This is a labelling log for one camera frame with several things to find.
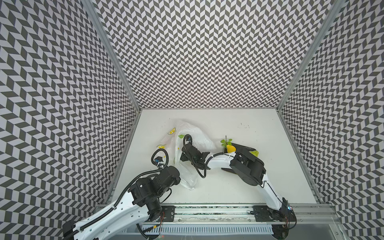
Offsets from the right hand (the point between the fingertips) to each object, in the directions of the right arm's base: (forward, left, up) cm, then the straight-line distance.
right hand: (183, 153), depth 95 cm
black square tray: (+1, -35, +3) cm, 35 cm away
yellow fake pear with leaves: (+3, -28, +7) cm, 29 cm away
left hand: (-17, 0, +12) cm, 21 cm away
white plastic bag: (+1, +2, +17) cm, 17 cm away
